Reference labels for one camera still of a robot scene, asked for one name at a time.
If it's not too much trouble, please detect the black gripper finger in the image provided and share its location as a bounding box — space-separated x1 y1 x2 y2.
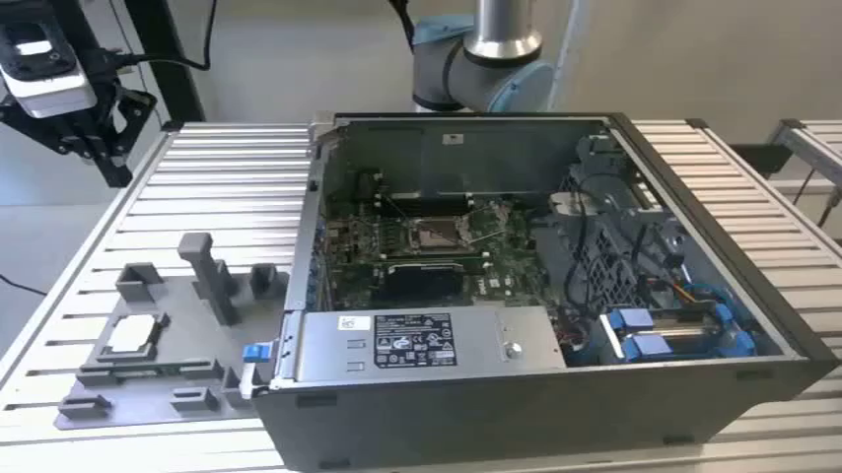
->
96 87 159 188
0 105 100 160

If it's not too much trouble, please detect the silver CPU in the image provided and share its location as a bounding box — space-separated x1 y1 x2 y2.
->
104 314 163 352

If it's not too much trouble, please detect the CPU socket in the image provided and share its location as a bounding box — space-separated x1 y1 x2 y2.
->
411 216 462 255

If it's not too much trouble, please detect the black RAM slot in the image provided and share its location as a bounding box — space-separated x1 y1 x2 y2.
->
379 251 493 262

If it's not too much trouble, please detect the thin metal locking lever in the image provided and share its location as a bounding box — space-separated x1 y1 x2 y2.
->
386 194 415 222

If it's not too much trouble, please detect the grey parts rack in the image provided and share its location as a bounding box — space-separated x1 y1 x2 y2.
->
52 232 291 431

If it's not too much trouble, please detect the silver power supply unit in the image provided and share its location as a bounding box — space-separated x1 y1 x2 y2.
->
292 305 569 385

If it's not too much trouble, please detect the green motherboard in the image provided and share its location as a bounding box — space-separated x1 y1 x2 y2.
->
319 196 561 311

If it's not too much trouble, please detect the grey drive cage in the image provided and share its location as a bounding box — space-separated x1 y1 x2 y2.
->
530 162 693 316

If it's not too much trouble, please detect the hard disk in blue carrier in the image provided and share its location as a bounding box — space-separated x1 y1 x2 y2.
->
617 329 760 369
602 304 735 341

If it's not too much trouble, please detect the aluminium side table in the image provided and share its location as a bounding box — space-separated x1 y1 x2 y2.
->
766 117 842 233

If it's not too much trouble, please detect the black upright frame post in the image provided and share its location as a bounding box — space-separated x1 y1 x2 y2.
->
123 0 207 124

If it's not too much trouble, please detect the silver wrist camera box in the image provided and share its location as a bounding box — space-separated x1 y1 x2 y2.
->
0 0 100 119

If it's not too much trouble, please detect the black camera cable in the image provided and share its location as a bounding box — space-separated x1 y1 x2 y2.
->
98 0 214 71

